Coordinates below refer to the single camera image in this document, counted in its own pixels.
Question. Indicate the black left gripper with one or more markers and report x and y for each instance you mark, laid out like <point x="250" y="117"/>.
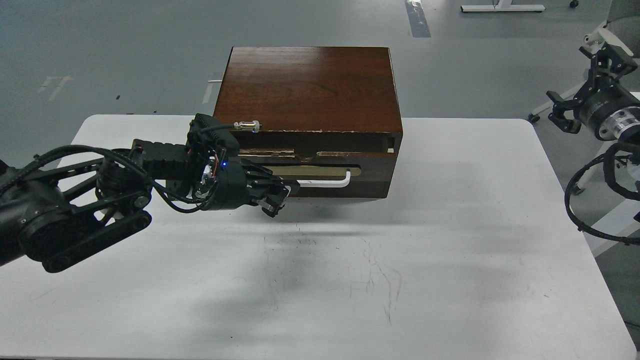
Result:
<point x="236" y="184"/>

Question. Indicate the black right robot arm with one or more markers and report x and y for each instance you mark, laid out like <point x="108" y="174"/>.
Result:
<point x="630" y="134"/>

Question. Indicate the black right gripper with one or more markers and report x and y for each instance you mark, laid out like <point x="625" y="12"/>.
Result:
<point x="601" y="104"/>

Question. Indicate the dark wooden drawer cabinet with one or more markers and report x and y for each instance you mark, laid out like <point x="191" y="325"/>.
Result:
<point x="312" y="99"/>

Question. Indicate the wooden drawer with white handle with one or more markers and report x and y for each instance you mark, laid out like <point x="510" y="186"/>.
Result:
<point x="336" y="174"/>

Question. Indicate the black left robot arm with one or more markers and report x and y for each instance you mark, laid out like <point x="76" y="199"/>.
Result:
<point x="77" y="200"/>

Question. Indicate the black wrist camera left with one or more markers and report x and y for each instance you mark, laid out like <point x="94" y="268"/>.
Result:
<point x="209" y="137"/>

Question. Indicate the white desk foot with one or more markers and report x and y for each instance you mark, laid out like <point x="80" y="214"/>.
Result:
<point x="502" y="6"/>

